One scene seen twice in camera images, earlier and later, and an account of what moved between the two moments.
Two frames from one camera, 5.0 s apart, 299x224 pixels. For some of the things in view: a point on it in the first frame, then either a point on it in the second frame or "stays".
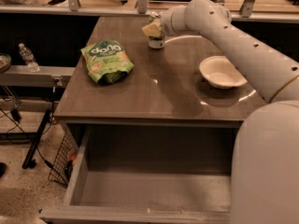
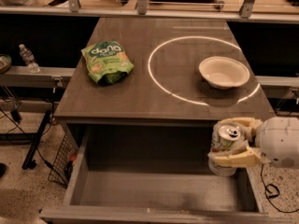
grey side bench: x=18 y=76 stays
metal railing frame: x=74 y=7 stays
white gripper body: x=167 y=22 → x=277 y=140
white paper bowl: x=219 y=71 stays
